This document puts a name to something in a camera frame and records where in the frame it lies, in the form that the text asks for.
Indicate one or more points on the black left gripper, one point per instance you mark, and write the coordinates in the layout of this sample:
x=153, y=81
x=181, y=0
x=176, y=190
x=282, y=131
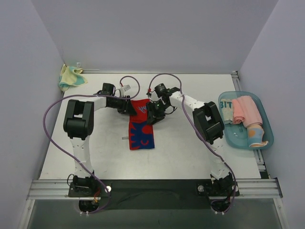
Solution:
x=126, y=106

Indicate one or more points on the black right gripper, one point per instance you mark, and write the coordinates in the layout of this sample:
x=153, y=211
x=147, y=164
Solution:
x=154, y=113

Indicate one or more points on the red blue patterned towel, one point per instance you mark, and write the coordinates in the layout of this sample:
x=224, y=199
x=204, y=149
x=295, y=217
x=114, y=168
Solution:
x=140, y=133

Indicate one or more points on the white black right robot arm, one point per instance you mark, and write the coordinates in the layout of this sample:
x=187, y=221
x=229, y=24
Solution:
x=207, y=123

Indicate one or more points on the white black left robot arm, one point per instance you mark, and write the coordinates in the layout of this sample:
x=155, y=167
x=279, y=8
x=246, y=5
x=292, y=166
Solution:
x=79, y=124

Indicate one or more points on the yellow teal crumpled towel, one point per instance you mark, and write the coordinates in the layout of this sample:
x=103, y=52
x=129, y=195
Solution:
x=71, y=77

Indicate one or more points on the white rolled towel blue letters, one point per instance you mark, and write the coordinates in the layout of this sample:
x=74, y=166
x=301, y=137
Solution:
x=227, y=109

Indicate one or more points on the blue plastic basket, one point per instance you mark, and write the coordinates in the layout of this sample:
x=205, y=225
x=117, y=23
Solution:
x=236, y=135

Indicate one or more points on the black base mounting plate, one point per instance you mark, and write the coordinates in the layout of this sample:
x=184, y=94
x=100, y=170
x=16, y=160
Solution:
x=185, y=194

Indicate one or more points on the pink rolled towel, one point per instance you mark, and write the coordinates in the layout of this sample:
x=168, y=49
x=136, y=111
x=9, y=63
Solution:
x=246, y=111

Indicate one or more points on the peach blue rolled towel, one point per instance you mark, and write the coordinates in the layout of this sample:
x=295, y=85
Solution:
x=255, y=135

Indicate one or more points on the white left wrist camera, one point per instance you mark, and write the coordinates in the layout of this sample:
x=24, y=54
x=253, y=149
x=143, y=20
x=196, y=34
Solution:
x=123, y=89

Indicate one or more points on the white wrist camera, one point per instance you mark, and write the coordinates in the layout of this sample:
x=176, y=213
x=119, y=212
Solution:
x=149, y=93
x=123, y=89

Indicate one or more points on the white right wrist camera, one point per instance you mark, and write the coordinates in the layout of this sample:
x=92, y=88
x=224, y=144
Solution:
x=149, y=93

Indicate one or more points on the aluminium front frame rail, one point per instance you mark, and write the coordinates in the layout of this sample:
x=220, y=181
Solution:
x=248, y=188

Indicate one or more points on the aluminium frame rail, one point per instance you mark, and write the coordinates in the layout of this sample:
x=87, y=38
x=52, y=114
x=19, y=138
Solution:
x=248, y=188
x=257, y=153

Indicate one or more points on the aluminium right frame rail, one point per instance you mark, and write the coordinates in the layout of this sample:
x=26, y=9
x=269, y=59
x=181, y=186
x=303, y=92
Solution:
x=257, y=153

